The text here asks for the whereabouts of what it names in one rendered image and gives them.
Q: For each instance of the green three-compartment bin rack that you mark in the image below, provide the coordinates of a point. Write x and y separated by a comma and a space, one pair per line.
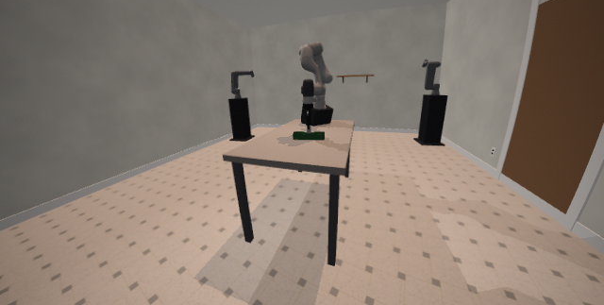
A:
302, 135

